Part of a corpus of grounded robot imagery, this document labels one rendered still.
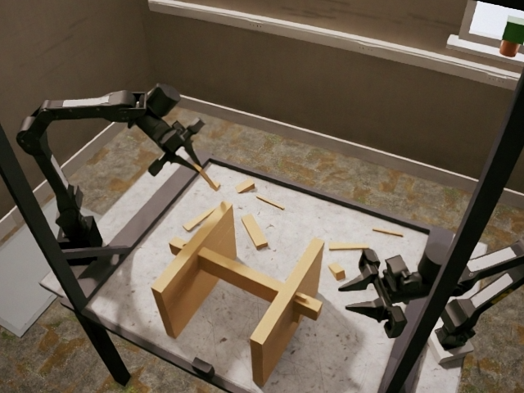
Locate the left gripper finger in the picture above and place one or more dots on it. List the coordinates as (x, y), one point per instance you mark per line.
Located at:
(189, 150)
(183, 162)

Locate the wooden rail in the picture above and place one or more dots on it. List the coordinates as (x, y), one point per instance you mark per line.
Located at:
(246, 278)

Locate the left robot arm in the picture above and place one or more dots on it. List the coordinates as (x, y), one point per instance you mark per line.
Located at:
(116, 107)

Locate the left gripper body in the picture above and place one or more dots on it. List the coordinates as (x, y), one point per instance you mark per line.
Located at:
(197, 124)

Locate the tan wooden board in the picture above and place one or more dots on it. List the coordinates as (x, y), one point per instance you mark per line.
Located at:
(181, 289)
(276, 328)

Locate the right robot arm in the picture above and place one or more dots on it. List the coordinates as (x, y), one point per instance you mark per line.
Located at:
(461, 315)

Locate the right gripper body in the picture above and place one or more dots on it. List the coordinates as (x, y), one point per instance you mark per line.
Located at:
(393, 328)

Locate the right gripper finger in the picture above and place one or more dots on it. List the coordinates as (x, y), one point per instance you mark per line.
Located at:
(375, 309)
(360, 283)

